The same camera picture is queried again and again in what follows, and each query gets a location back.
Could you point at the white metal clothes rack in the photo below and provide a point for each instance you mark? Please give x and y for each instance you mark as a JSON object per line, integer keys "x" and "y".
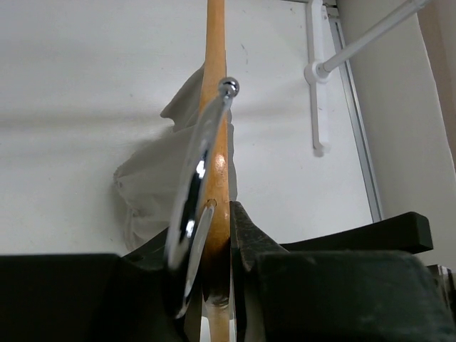
{"x": 317, "y": 72}

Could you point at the wooden clothes hanger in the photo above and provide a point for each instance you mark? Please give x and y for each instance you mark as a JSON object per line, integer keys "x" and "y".
{"x": 198, "y": 239}

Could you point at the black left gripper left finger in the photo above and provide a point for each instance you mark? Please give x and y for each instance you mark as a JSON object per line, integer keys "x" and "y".
{"x": 86, "y": 297}

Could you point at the aluminium side rail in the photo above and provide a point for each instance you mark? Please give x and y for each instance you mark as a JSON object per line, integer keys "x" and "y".
{"x": 354, "y": 109}

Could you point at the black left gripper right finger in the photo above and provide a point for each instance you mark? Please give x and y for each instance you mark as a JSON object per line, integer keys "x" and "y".
{"x": 331, "y": 295}

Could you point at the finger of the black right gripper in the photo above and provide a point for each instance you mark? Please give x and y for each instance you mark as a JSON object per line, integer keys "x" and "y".
{"x": 409, "y": 232}

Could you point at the grey trousers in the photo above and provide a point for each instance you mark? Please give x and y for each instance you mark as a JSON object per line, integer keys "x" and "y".
{"x": 148, "y": 181}

